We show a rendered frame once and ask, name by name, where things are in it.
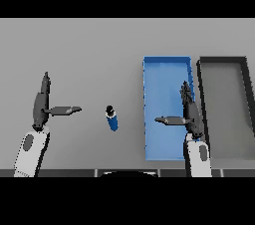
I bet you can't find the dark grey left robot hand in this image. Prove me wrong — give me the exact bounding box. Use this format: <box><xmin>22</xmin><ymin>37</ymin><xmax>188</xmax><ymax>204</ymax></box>
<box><xmin>32</xmin><ymin>71</ymin><xmax>83</xmax><ymax>133</ymax></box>

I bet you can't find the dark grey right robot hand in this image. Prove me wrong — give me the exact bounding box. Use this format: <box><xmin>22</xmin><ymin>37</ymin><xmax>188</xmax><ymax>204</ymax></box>
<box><xmin>153</xmin><ymin>81</ymin><xmax>204</xmax><ymax>139</ymax></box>

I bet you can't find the blue bin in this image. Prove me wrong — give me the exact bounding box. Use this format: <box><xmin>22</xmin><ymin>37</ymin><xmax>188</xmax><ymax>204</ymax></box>
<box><xmin>142</xmin><ymin>56</ymin><xmax>204</xmax><ymax>162</ymax></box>

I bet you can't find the dark grey bin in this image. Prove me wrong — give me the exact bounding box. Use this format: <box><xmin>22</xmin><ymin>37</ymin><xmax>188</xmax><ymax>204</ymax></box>
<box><xmin>196</xmin><ymin>56</ymin><xmax>255</xmax><ymax>161</ymax></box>

